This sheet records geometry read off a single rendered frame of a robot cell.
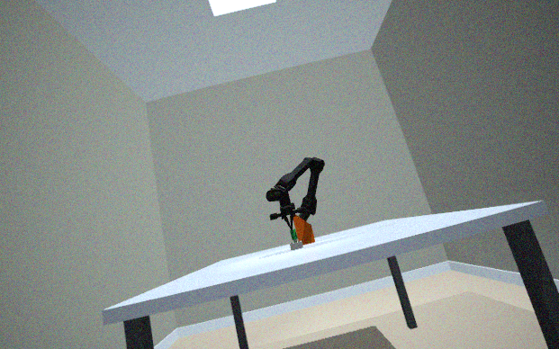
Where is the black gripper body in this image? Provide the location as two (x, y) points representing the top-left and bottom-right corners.
(270, 199), (306, 220)

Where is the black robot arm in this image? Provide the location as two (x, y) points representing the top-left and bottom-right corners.
(266, 157), (325, 221)

